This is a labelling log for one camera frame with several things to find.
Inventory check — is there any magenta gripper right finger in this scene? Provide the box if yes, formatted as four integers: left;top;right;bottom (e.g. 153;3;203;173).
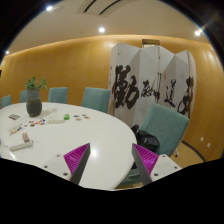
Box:
131;142;183;186

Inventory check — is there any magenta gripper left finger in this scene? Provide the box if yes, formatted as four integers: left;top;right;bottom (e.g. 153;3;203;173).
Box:
42;142;92;186

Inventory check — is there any beige charger plug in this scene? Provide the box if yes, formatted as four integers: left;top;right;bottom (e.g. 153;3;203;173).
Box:
22;133;30;142

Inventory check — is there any black bag on chair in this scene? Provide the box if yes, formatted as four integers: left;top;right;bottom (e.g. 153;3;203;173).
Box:
131;125;159;158

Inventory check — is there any teal chair near right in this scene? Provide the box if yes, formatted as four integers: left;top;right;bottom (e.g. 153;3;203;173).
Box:
119;102;191;188

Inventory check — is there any small green object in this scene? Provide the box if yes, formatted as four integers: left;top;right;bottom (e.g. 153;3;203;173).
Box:
64;114;70;120

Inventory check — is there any white flat box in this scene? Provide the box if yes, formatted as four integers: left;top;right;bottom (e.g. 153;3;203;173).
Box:
47;119;65;124

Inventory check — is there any teal chair back centre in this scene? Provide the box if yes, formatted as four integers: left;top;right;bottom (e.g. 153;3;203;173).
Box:
81;87;110;113

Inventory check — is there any white power strip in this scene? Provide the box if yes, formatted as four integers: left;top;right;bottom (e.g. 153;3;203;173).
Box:
9;140;33;151

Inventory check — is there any teal chair back left-centre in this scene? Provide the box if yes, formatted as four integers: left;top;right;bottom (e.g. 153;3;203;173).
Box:
48;87;68;104

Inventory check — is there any dark grey plant vase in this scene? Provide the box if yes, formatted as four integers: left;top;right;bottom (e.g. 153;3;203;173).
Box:
26;88;42;117

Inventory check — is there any dark card on table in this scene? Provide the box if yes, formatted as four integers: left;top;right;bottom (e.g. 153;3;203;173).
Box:
9;114;20;120

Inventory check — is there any white calligraphy folding screen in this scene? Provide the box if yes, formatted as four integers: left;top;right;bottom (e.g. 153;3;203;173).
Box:
108;43;196;126

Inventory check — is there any teal chair behind vase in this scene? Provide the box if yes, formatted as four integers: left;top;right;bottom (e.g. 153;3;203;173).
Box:
20;90;27;103

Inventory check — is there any green potted plant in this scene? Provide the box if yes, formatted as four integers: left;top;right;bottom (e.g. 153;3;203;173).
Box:
25;77;47;90

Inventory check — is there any teal chair far left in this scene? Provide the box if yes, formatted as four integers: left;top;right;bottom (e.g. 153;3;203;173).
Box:
1;95;11;108

